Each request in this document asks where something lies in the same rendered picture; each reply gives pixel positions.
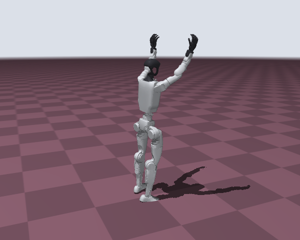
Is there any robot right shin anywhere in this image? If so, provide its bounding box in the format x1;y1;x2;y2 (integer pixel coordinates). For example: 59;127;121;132
145;162;158;197

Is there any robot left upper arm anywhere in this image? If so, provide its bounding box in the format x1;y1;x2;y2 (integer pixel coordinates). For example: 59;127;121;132
137;66;151;84

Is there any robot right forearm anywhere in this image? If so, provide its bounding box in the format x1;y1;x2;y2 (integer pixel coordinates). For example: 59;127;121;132
174;52;193;76

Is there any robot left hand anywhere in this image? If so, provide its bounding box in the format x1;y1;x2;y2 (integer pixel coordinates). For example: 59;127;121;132
150;34;159;54

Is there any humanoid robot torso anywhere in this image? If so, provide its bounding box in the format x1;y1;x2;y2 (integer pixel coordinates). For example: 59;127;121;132
138;76;161;133

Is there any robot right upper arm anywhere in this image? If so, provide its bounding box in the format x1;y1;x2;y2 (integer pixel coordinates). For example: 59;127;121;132
154;72;183;93

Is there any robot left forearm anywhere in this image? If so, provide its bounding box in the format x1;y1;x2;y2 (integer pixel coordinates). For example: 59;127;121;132
144;49;157;69

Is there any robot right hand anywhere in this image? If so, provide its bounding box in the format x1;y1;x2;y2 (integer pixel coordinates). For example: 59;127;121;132
185;34;198;57

